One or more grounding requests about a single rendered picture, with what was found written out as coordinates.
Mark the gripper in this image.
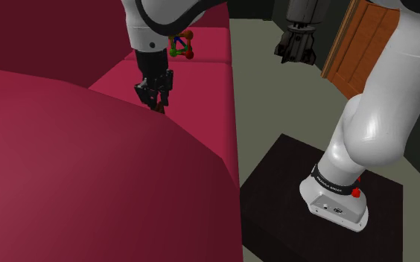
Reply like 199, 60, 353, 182
133, 48, 175, 109

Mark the colourful ball and stick toy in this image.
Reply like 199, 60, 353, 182
168, 30, 195, 61

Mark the red sofa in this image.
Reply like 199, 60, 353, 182
0, 0, 244, 262

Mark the dark grey ribbed fixture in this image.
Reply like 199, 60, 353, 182
273, 0, 331, 66

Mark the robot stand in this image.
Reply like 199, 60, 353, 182
239, 133, 404, 262

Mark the brown wooden door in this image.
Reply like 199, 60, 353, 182
320, 0, 402, 101

